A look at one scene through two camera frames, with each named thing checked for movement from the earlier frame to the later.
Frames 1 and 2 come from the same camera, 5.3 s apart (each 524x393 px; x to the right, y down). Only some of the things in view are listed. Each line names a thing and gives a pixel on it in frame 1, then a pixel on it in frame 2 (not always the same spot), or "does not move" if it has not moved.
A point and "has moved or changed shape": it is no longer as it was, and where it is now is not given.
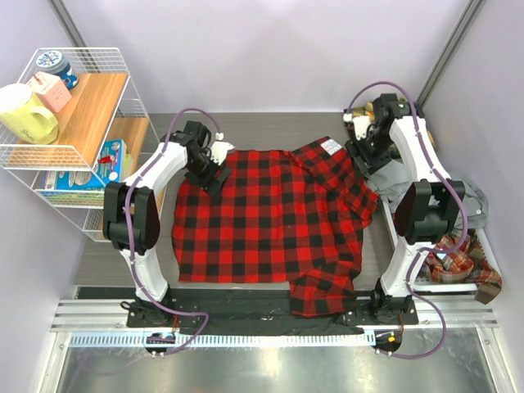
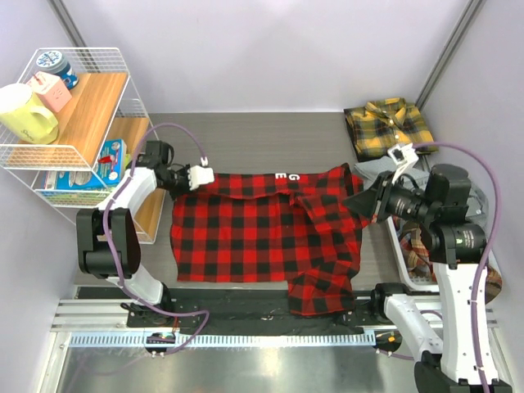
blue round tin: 55,64 does not move
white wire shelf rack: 103,135 does not move
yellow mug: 24,117 does not move
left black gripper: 214,186 to 184,171
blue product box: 110,168 does not move
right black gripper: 355,148 to 365,202
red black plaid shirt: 295,216 has moved or changed shape
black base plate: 257,311 does not move
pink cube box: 51,89 does not move
